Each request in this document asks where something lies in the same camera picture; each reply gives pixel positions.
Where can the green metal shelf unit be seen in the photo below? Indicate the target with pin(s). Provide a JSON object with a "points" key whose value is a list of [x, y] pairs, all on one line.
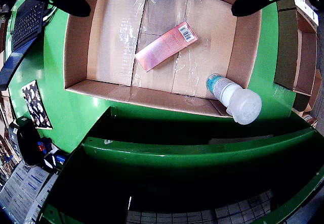
{"points": [[177, 153]]}

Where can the black laptop keyboard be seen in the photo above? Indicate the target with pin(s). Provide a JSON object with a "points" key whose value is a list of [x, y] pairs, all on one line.
{"points": [[26, 26]]}

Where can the blue white small box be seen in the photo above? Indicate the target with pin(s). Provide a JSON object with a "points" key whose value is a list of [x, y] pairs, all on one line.
{"points": [[51, 155]]}

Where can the shallow cardboard tray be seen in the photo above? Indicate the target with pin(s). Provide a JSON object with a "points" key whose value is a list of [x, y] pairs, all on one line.
{"points": [[111, 44]]}

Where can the black white photo card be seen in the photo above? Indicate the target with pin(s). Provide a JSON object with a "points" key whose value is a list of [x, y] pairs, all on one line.
{"points": [[36, 105]]}

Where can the printed paper sheet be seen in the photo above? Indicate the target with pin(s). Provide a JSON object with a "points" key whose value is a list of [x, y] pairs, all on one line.
{"points": [[20, 191], [43, 201]]}

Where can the white bottle teal label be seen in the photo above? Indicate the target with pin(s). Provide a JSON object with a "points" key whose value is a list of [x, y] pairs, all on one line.
{"points": [[227, 92]]}

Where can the black rounded device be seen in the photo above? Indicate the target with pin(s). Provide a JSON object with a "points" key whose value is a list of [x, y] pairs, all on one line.
{"points": [[27, 145]]}

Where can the red product box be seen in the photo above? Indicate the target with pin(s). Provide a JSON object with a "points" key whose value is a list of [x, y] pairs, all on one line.
{"points": [[165, 45]]}

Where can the brown cardboard box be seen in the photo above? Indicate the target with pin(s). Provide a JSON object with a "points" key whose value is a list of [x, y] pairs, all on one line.
{"points": [[284, 5], [284, 57]]}

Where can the tall white carton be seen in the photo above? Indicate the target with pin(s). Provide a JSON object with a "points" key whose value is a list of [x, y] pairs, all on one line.
{"points": [[307, 10]]}

